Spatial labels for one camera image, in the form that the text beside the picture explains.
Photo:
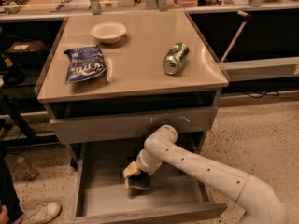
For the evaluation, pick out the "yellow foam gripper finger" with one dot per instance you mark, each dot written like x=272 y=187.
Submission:
x=131 y=170

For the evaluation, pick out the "grey drawer cabinet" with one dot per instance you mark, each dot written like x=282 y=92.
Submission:
x=135 y=80

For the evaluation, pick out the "white paper bowl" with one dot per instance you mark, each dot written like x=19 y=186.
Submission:
x=108 y=32

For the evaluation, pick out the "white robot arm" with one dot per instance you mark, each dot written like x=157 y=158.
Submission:
x=259 y=200

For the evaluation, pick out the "green and yellow sponge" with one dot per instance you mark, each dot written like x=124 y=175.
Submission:
x=140 y=181

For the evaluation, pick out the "white sneaker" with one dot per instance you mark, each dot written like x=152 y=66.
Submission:
x=43 y=214

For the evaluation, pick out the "open grey middle drawer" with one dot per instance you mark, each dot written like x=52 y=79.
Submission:
x=102 y=198

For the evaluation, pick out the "blue chip bag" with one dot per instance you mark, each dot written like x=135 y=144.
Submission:
x=85 y=63

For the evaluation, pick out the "plastic bottle on floor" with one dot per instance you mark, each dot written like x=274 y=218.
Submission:
x=30 y=171

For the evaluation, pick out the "closed grey top drawer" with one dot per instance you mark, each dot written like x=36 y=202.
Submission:
x=122 y=126

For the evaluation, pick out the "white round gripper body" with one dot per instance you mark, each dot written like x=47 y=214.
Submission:
x=144 y=164

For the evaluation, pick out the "green soda can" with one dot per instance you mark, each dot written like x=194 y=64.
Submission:
x=175 y=58

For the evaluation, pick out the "person's hand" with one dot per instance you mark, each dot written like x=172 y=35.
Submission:
x=4 y=219

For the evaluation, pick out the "white rod with black tip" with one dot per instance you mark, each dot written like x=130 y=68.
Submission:
x=246 y=17

